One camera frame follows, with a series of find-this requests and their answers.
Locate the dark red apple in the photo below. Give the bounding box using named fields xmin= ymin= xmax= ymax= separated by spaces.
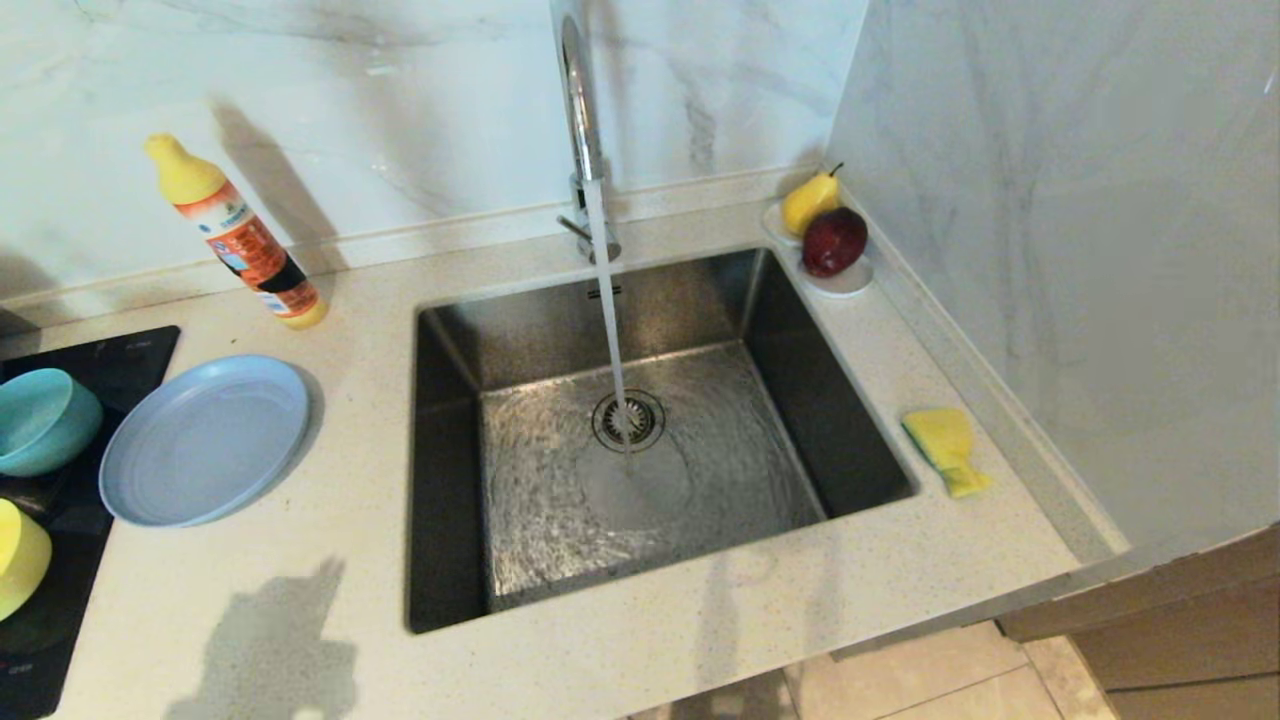
xmin=802 ymin=207 xmax=871 ymax=279

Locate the stainless steel sink basin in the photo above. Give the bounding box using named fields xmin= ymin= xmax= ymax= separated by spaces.
xmin=403 ymin=245 xmax=921 ymax=637

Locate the chrome kitchen faucet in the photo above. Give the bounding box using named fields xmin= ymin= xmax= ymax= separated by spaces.
xmin=547 ymin=0 xmax=623 ymax=265

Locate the metal sink drain strainer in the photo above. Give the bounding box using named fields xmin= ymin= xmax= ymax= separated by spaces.
xmin=590 ymin=388 xmax=666 ymax=454

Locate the yellow-green bowl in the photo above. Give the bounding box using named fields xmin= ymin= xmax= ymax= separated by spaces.
xmin=0 ymin=498 xmax=53 ymax=621

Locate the yellow pear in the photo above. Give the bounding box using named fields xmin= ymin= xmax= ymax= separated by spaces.
xmin=781 ymin=163 xmax=847 ymax=238

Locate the beige wooden cabinet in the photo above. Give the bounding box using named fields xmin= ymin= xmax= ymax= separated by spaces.
xmin=997 ymin=525 xmax=1280 ymax=720

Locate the blue-grey plate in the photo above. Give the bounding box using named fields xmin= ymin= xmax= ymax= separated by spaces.
xmin=99 ymin=355 xmax=312 ymax=529

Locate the teal bowl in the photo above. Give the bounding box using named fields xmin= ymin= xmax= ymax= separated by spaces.
xmin=0 ymin=368 xmax=104 ymax=479

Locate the small white dish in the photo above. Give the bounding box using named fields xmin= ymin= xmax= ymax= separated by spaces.
xmin=763 ymin=200 xmax=804 ymax=247
xmin=800 ymin=252 xmax=877 ymax=298

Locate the yellow and green sponge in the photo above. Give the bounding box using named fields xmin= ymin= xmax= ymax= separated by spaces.
xmin=901 ymin=407 xmax=994 ymax=499

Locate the orange dish soap bottle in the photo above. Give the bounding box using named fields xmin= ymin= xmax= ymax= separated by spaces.
xmin=145 ymin=133 xmax=329 ymax=330

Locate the black induction cooktop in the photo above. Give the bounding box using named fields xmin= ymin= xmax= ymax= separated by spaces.
xmin=0 ymin=325 xmax=181 ymax=720

